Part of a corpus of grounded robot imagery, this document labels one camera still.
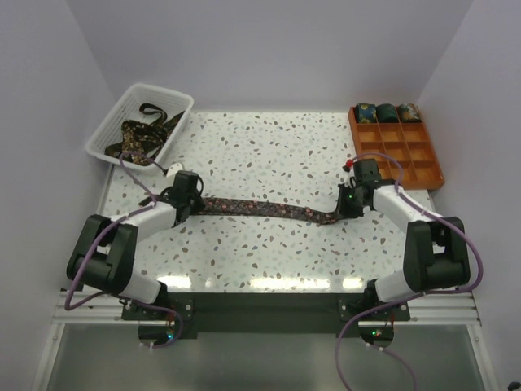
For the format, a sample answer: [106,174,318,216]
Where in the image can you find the navy floral paisley tie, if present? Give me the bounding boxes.
[190,197,345,225]

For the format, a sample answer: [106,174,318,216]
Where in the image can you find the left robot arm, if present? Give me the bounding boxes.
[65,170,204,319]

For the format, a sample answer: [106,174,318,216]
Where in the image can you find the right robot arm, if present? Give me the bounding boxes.
[336,159,471,320]

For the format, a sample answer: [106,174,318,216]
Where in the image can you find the brown floral tie in basket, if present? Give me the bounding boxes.
[104,120,172,166]

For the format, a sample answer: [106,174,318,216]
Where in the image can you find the dark tie in basket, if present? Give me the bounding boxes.
[139,103,185,131]

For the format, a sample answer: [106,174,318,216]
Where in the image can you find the orange wooden compartment tray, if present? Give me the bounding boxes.
[348,107,444,191]

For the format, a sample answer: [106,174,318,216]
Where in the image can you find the rolled blue yellow floral tie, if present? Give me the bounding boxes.
[354,103,378,124]

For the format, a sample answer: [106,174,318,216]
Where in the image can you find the rolled dark green tie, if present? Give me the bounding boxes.
[376,103,400,123]

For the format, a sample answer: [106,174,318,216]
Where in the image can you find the white plastic basket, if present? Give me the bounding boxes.
[85,83,194,174]

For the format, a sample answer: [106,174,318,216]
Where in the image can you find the rolled multicolour floral tie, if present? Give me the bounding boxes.
[396,103,422,123]

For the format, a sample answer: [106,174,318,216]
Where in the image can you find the black mounting base plate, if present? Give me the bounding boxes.
[121,291,411,341]

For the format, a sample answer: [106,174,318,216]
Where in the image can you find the aluminium extrusion rail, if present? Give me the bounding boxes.
[52,264,484,327]

